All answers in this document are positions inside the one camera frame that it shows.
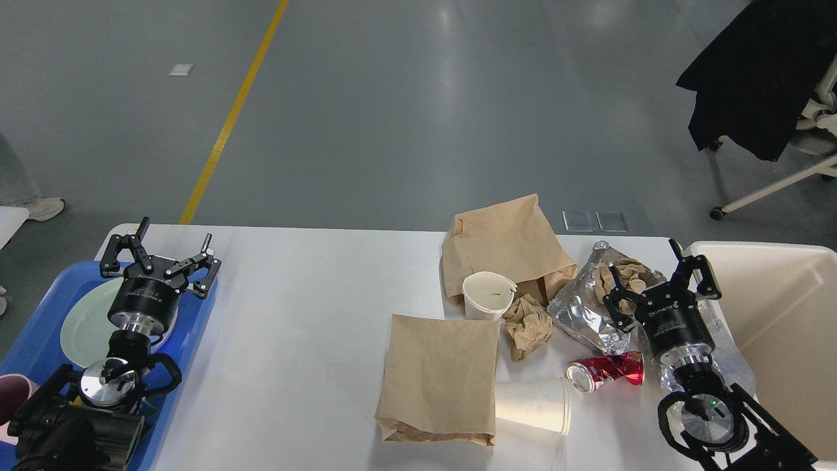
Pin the crushed red soda can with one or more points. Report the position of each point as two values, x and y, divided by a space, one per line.
590 374

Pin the blue plastic tray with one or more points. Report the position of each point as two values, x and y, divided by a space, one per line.
37 352

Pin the floor outlet plate left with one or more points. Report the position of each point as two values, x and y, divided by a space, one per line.
578 221

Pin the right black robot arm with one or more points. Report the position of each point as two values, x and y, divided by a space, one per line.
705 415

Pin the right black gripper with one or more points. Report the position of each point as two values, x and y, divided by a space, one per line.
669 315

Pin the white office chair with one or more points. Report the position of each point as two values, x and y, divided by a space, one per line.
815 135

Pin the black jacket on chair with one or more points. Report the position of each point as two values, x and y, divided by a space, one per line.
754 79

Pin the floor outlet plate right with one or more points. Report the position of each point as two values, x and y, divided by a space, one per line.
611 221

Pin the pink ribbed mug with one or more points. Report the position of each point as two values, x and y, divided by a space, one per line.
16 389

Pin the lying white paper cup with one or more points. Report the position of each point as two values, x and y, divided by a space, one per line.
543 404

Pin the person's grey trouser leg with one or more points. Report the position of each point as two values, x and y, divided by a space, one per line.
18 188

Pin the crumpled large brown paper bag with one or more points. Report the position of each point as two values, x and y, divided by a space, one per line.
513 239

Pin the mint green plate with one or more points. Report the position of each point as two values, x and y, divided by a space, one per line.
87 335

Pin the brown paper in foil bag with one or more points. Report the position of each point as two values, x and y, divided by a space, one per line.
634 275

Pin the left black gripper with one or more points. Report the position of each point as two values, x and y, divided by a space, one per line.
145 301

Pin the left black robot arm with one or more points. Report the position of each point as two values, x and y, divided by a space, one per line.
93 418

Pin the beige plastic bin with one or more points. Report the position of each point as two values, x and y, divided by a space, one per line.
779 302

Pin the person's white shoe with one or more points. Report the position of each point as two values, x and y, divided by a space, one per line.
44 209

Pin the crumpled brown paper ball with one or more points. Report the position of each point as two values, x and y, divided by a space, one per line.
528 325

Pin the floor outlet plate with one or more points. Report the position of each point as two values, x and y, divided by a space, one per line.
611 221
578 221

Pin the upright white paper cup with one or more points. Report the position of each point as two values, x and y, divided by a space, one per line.
487 295

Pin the silver foil bag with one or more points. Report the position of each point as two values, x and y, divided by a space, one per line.
577 311

